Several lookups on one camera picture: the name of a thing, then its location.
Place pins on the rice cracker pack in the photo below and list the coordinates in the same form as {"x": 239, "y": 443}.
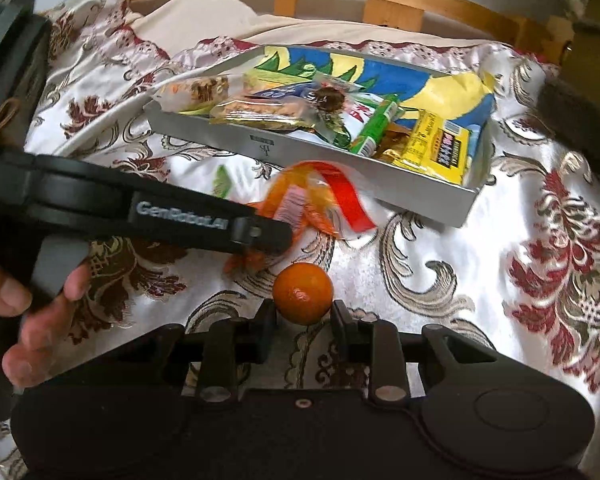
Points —
{"x": 287, "y": 114}

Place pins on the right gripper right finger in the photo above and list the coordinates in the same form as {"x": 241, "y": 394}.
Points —
{"x": 376, "y": 344}

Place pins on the floral satin bedspread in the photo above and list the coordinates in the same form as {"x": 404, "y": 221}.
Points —
{"x": 522, "y": 275}

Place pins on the white green seaweed snack bag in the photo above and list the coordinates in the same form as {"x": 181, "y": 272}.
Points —
{"x": 357, "y": 111}

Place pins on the clear orange snack bag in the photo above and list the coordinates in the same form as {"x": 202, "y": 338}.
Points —
{"x": 331, "y": 198}

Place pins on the brown hanging coat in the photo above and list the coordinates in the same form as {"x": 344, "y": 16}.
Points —
{"x": 569, "y": 103}

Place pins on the dark date snack packet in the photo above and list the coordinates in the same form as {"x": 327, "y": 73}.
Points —
{"x": 329, "y": 94}

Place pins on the green candy stick pack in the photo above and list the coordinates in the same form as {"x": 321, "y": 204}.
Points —
{"x": 368, "y": 140}

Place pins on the yellow snack bar wrapper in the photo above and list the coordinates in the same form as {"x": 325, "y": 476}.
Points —
{"x": 437, "y": 148}

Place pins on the nut bar snack pack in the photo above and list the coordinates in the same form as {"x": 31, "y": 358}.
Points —
{"x": 192, "y": 94}

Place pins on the wooden shelf furniture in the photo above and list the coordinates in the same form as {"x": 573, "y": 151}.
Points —
{"x": 560, "y": 35}

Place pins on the person's left hand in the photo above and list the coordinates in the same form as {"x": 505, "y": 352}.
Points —
{"x": 28, "y": 362}

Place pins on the cream pillow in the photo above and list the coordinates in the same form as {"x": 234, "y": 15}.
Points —
{"x": 182, "y": 24}

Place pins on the gold foil snack packet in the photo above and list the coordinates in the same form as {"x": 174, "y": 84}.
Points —
{"x": 392, "y": 145}

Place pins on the blue stick snack pack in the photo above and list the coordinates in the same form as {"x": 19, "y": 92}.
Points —
{"x": 288, "y": 92}

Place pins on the small orange tangerine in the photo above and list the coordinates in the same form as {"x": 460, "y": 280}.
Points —
{"x": 303, "y": 293}

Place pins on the grey tray with drawing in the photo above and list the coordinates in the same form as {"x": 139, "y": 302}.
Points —
{"x": 463, "y": 98}

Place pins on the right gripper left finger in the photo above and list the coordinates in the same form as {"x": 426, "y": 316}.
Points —
{"x": 229, "y": 344}

